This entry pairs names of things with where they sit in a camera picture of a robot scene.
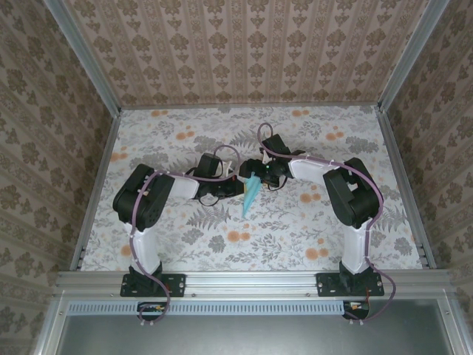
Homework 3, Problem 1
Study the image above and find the light blue paper sheet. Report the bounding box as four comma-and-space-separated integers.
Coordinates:
241, 172, 264, 220

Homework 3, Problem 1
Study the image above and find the floral patterned table cover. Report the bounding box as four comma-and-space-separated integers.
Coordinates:
79, 106, 424, 273

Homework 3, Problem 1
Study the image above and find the grey metal panel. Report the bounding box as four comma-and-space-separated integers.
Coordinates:
55, 314, 457, 355

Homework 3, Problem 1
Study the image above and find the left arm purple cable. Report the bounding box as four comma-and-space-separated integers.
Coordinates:
128, 144, 243, 328

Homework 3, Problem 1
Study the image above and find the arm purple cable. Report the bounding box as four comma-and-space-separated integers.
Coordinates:
257, 123, 398, 326
128, 144, 243, 328

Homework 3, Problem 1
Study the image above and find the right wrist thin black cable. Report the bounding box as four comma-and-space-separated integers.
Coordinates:
265, 175, 288, 192

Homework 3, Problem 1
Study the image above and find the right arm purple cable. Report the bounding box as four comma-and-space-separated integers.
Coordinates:
257, 123, 398, 326

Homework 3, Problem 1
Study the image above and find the thin aluminium rear rail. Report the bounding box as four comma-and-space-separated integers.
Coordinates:
120, 104, 381, 110

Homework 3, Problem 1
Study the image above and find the wide aluminium mounting rail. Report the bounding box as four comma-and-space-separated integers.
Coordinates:
55, 269, 452, 297

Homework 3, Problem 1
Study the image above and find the aluminium side rail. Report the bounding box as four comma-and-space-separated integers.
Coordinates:
375, 105, 438, 269
69, 109, 123, 271

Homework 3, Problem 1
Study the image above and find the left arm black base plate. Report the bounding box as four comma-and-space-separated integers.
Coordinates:
120, 272, 186, 298

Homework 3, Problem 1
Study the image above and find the grey slotted cable duct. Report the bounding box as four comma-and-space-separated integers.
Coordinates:
68, 299, 407, 317

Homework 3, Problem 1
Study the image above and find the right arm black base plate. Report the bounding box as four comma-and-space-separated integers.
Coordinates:
316, 272, 385, 298

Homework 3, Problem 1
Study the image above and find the small wired connector board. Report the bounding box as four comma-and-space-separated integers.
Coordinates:
342, 300, 371, 321
137, 301, 168, 322

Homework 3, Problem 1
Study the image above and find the aluminium corner post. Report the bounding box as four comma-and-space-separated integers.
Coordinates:
42, 0, 123, 114
377, 0, 451, 112

